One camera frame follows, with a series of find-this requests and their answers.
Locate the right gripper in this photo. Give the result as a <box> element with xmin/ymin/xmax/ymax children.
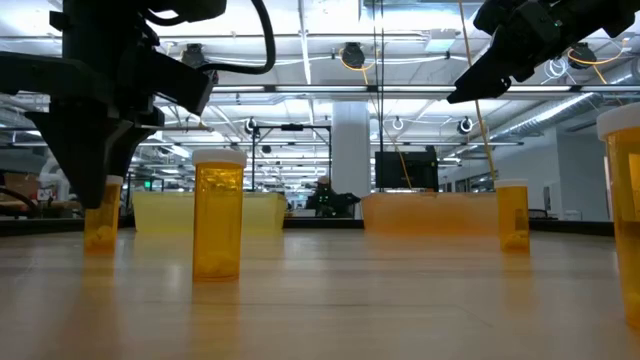
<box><xmin>446</xmin><ymin>0</ymin><xmax>621</xmax><ymax>105</ymax></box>

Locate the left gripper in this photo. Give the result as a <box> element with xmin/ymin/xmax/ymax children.
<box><xmin>0</xmin><ymin>47</ymin><xmax>167</xmax><ymax>210</ymax></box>

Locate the small amber pill bottle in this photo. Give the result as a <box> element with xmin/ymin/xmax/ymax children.
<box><xmin>83</xmin><ymin>174</ymin><xmax>124</xmax><ymax>255</ymax></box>
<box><xmin>494</xmin><ymin>179</ymin><xmax>531</xmax><ymax>254</ymax></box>
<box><xmin>191</xmin><ymin>148</ymin><xmax>248</xmax><ymax>281</ymax></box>
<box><xmin>596</xmin><ymin>102</ymin><xmax>640</xmax><ymax>330</ymax></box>

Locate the yellow translucent plastic bin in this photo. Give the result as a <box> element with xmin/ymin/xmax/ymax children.
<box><xmin>131</xmin><ymin>191</ymin><xmax>288</xmax><ymax>235</ymax></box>

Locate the orange translucent plastic bin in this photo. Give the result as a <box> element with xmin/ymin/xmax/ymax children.
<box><xmin>360</xmin><ymin>191</ymin><xmax>501</xmax><ymax>236</ymax></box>

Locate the brown cardboard box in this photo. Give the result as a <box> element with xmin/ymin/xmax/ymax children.
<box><xmin>3</xmin><ymin>172</ymin><xmax>41</xmax><ymax>201</ymax></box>

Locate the black monitor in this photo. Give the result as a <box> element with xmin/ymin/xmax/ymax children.
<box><xmin>374</xmin><ymin>149</ymin><xmax>440</xmax><ymax>192</ymax></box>

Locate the white building column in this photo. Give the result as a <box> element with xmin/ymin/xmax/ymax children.
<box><xmin>330</xmin><ymin>102</ymin><xmax>371</xmax><ymax>196</ymax></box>

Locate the yellow cable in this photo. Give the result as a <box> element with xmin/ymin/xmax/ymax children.
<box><xmin>457</xmin><ymin>0</ymin><xmax>499</xmax><ymax>182</ymax></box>

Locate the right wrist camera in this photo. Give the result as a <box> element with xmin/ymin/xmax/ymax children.
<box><xmin>472</xmin><ymin>0</ymin><xmax>556</xmax><ymax>46</ymax></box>

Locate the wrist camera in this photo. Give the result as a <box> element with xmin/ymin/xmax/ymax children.
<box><xmin>144</xmin><ymin>45</ymin><xmax>217</xmax><ymax>117</ymax></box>
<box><xmin>472</xmin><ymin>0</ymin><xmax>556</xmax><ymax>46</ymax></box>

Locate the silver ventilation duct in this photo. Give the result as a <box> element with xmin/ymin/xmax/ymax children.
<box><xmin>492</xmin><ymin>64</ymin><xmax>640</xmax><ymax>141</ymax></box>

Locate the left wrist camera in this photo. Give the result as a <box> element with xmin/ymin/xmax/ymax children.
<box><xmin>144</xmin><ymin>45</ymin><xmax>217</xmax><ymax>117</ymax></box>

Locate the black metal rig frame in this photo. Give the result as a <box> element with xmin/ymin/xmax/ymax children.
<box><xmin>251</xmin><ymin>122</ymin><xmax>333</xmax><ymax>194</ymax></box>

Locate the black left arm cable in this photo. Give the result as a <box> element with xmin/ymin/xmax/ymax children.
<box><xmin>197</xmin><ymin>0</ymin><xmax>278</xmax><ymax>76</ymax></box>

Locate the black aluminium table frame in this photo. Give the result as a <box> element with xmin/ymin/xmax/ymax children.
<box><xmin>0</xmin><ymin>216</ymin><xmax>616</xmax><ymax>239</ymax></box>

